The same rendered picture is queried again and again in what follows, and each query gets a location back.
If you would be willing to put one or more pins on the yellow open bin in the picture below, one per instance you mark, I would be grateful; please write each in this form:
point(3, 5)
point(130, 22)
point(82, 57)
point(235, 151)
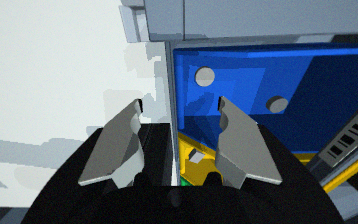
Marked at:
point(197, 173)

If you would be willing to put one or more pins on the green open bin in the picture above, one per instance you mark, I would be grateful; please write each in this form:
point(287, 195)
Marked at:
point(184, 182)

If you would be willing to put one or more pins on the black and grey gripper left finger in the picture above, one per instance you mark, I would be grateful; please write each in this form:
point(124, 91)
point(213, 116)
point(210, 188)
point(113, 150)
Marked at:
point(108, 160)

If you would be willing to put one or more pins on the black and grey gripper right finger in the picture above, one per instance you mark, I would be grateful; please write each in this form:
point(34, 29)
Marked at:
point(252, 159)

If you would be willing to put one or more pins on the yellow flat bar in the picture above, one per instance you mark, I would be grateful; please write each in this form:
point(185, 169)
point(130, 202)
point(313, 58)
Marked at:
point(341, 177)

